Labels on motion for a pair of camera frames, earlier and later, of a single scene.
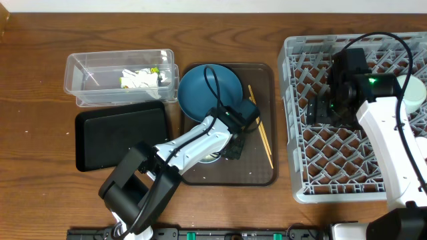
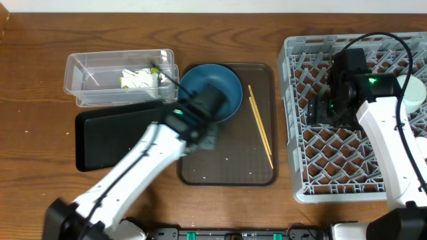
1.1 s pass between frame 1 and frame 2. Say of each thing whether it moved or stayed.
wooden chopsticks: stayed
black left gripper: moved
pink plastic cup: stayed
